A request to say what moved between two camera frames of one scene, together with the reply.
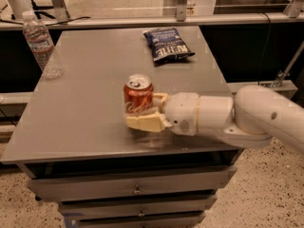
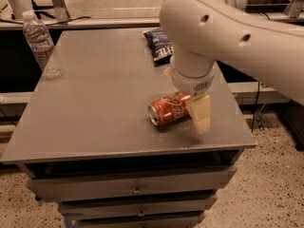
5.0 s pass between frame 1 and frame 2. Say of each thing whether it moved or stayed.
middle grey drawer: stayed
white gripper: moved
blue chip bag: stayed
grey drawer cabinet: stayed
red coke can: moved
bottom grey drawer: stayed
